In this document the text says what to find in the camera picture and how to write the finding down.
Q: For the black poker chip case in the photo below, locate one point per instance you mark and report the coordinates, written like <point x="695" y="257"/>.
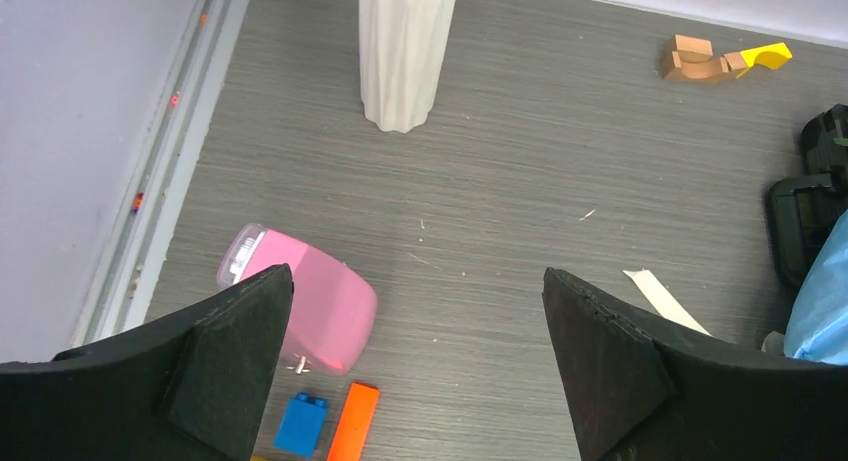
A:
<point x="801" y="211"/>

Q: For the orange toy bar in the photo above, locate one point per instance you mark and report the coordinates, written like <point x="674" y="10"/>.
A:
<point x="354" y="424"/>

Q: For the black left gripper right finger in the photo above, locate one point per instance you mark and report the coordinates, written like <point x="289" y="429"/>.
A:
<point x="641" y="387"/>

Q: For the cream satin ribbon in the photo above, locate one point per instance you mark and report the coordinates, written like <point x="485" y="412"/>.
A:
<point x="663" y="302"/>

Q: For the white ribbed vase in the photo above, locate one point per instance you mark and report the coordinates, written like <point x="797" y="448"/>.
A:
<point x="402" y="45"/>

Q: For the blue paper bouquet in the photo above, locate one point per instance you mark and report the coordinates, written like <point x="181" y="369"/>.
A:
<point x="817" y="328"/>

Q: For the yellow wooden arch block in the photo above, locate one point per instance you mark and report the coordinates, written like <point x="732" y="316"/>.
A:
<point x="772" y="56"/>

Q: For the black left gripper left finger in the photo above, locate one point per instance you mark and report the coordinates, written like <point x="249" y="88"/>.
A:
<point x="191" y="385"/>

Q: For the blue toy brick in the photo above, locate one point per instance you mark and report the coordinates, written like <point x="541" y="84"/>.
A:
<point x="301" y="425"/>

